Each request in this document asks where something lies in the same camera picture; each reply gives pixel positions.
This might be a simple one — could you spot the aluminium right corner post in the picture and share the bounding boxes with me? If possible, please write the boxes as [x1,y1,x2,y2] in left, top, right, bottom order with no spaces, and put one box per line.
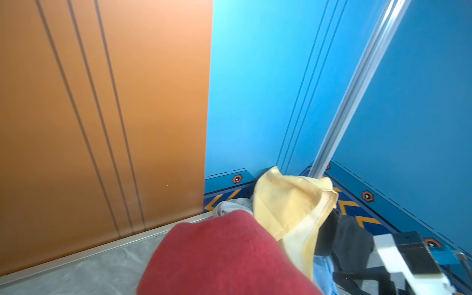
[309,0,411,179]

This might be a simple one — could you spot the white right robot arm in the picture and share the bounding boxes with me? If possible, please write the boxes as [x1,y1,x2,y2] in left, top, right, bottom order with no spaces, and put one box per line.
[333,232,472,295]

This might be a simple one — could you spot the red cloth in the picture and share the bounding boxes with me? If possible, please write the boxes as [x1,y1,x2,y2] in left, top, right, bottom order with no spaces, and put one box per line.
[136,211,321,295]

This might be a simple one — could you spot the light blue cloth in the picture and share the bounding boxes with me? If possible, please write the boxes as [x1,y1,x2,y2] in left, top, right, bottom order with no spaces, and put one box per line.
[313,256,339,295]

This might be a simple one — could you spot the dark grey cloth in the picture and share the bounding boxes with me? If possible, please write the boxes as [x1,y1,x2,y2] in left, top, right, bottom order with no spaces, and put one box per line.
[314,209,374,272]

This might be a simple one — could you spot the light grey ribbed cloth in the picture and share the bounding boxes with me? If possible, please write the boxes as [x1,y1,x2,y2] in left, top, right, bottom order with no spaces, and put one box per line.
[212,198,254,217]

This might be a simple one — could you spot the yellow cloth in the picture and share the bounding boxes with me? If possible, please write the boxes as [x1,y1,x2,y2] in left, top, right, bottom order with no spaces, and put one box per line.
[253,167,338,280]

